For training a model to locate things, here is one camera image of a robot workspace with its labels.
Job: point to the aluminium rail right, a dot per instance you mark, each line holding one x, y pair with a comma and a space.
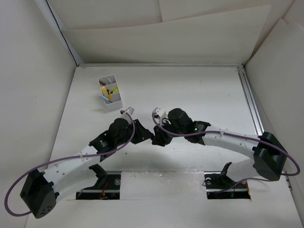
256, 120

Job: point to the aluminium rail back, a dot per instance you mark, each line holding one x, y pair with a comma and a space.
233, 65

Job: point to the pale yellow highlighter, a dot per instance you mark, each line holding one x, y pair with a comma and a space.
104, 90

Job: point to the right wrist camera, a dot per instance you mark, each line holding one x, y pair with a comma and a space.
160, 116

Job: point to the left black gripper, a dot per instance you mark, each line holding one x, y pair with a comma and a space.
141, 133

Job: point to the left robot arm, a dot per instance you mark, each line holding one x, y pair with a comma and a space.
42, 190

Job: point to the yellow black highlighter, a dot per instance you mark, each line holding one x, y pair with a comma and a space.
115, 90

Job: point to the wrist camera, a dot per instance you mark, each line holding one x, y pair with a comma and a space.
160, 116
127, 114

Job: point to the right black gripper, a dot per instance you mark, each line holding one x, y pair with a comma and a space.
160, 138

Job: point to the aluminium rail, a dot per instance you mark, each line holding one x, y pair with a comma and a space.
256, 120
233, 65

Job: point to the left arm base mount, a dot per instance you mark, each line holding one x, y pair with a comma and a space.
107, 186

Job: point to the white compartment organizer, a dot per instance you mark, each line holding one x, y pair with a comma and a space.
112, 85

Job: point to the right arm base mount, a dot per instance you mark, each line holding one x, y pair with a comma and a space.
218, 184

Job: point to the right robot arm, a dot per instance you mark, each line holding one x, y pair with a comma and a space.
265, 155

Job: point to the light blue pen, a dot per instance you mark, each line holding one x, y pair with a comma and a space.
105, 99

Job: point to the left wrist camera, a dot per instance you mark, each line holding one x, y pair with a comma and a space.
127, 114

